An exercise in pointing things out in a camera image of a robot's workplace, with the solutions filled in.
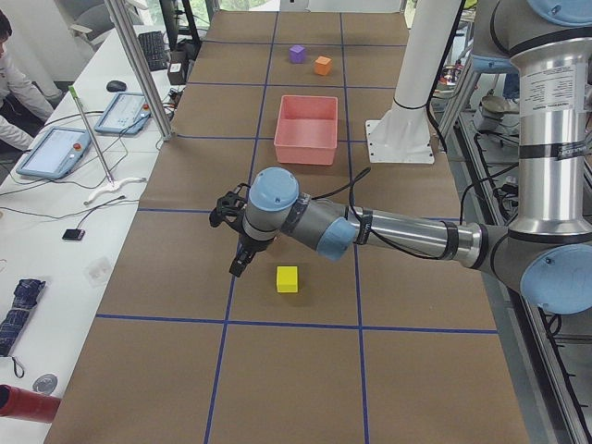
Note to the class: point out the yellow foam block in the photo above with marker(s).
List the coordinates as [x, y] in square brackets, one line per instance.
[287, 279]

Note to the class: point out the far teach pendant tablet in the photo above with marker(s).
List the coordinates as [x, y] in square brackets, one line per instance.
[126, 114]

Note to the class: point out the black computer mouse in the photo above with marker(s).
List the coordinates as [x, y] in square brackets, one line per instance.
[115, 86]

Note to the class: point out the pink plastic bin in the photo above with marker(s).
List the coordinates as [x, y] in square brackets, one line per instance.
[307, 130]

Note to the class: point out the red cylinder bottle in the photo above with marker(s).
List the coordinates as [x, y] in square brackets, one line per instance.
[22, 404]

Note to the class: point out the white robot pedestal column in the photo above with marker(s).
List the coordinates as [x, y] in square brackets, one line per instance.
[402, 135]

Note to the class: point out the aluminium frame post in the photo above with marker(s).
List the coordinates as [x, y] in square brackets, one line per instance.
[121, 18]

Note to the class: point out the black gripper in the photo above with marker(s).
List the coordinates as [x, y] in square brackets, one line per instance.
[252, 245]

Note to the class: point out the purple foam block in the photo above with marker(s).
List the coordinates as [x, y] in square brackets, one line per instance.
[297, 54]

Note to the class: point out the clear plastic packet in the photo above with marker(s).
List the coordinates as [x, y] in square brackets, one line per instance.
[98, 272]

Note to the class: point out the round metal lid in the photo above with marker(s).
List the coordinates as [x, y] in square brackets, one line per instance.
[45, 384]

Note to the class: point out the orange foam block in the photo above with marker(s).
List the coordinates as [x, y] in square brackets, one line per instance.
[323, 65]

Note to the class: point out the black keyboard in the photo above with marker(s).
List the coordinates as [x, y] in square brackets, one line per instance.
[153, 49]

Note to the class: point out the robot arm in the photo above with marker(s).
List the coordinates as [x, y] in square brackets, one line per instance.
[545, 252]

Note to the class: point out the long metal grabber stick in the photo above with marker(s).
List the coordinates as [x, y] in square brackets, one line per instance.
[89, 128]

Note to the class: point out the folded dark blue umbrella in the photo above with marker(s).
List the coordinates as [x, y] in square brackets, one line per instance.
[26, 296]

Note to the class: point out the small black phone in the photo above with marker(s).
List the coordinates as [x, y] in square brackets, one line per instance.
[73, 234]

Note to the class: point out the person in white shirt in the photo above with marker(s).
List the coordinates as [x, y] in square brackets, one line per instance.
[24, 109]

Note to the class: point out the black box with label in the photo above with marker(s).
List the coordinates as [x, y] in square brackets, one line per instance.
[177, 68]

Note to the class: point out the near teach pendant tablet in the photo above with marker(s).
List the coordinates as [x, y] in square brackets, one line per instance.
[55, 154]

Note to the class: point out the teach pendant tablet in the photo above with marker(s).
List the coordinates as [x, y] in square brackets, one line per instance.
[126, 114]
[55, 154]

